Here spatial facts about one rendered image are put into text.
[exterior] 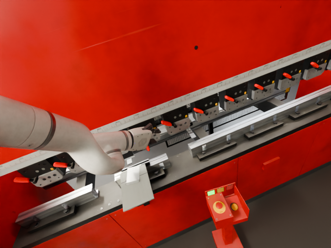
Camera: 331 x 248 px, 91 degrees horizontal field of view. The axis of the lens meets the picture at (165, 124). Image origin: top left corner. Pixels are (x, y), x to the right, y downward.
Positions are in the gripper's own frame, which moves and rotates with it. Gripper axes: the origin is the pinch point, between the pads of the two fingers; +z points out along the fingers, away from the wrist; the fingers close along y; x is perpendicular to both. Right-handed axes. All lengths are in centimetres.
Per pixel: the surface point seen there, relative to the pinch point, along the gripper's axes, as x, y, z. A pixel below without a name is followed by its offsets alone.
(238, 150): -23, -6, 65
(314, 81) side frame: -25, 65, 201
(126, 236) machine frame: 0, -100, 14
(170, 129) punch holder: 6.7, -2.5, 20.0
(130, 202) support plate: -4.2, -42.5, -3.0
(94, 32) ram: 26.9, 33.2, -24.3
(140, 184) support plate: 1.2, -37.9, 6.1
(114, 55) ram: 23.4, 27.3, -16.4
